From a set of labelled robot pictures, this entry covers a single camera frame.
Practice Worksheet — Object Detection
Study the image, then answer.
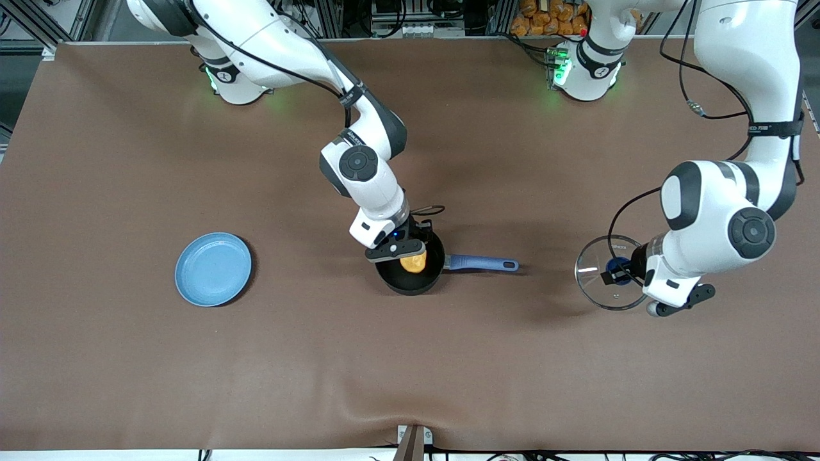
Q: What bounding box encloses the glass lid with blue knob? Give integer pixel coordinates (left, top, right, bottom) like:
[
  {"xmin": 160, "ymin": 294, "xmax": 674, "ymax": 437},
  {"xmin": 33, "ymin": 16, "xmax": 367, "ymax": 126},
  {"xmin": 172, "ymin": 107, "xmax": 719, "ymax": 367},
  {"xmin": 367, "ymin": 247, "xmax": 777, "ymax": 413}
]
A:
[{"xmin": 575, "ymin": 235, "xmax": 651, "ymax": 312}]

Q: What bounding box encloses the blue plate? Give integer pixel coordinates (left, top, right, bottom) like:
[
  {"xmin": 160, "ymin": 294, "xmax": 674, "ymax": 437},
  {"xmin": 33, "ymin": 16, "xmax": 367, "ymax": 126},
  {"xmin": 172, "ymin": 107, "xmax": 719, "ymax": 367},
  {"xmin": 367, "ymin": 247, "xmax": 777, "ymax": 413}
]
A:
[{"xmin": 174, "ymin": 232, "xmax": 253, "ymax": 308}]

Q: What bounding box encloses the white power strip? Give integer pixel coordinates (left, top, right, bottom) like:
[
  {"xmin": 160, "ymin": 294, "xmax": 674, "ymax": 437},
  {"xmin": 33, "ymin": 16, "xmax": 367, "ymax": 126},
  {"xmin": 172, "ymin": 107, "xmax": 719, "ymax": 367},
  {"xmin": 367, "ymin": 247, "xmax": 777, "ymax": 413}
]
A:
[{"xmin": 370, "ymin": 22, "xmax": 436, "ymax": 38}]

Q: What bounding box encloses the orange snack bag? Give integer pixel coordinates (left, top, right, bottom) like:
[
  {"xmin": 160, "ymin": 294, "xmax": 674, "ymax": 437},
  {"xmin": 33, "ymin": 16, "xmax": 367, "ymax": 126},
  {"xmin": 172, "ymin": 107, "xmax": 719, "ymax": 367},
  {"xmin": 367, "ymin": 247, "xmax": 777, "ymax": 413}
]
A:
[{"xmin": 511, "ymin": 0, "xmax": 590, "ymax": 37}]

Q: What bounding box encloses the black pot with blue handle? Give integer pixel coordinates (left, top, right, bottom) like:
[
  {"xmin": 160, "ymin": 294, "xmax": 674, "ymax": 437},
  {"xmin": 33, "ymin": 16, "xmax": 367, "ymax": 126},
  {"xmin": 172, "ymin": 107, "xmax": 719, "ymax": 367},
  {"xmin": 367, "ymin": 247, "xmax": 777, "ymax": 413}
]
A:
[{"xmin": 373, "ymin": 224, "xmax": 520, "ymax": 296}]

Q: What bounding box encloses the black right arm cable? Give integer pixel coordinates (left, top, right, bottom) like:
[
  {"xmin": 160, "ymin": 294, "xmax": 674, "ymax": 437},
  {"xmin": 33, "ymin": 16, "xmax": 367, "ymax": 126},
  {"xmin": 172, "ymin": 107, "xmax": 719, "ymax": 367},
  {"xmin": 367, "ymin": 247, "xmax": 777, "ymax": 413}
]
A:
[{"xmin": 186, "ymin": 0, "xmax": 445, "ymax": 216}]

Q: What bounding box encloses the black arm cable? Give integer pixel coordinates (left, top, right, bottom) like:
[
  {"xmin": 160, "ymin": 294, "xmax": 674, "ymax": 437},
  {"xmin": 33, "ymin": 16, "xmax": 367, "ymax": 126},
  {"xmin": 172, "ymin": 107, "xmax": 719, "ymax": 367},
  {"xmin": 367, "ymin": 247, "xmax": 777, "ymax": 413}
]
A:
[
  {"xmin": 186, "ymin": 0, "xmax": 445, "ymax": 216},
  {"xmin": 607, "ymin": 0, "xmax": 805, "ymax": 286}
]

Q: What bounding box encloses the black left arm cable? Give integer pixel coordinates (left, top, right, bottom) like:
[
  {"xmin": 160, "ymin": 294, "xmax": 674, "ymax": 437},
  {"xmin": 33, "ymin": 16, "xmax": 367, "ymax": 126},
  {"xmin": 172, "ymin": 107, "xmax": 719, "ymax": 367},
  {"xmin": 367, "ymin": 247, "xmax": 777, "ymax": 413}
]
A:
[{"xmin": 607, "ymin": 0, "xmax": 805, "ymax": 286}]

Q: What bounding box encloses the metal table edge bracket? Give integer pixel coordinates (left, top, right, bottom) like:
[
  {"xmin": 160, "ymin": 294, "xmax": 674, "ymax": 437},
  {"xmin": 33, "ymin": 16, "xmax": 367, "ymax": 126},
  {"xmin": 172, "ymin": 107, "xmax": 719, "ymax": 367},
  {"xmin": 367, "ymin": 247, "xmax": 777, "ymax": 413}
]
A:
[{"xmin": 396, "ymin": 424, "xmax": 434, "ymax": 461}]

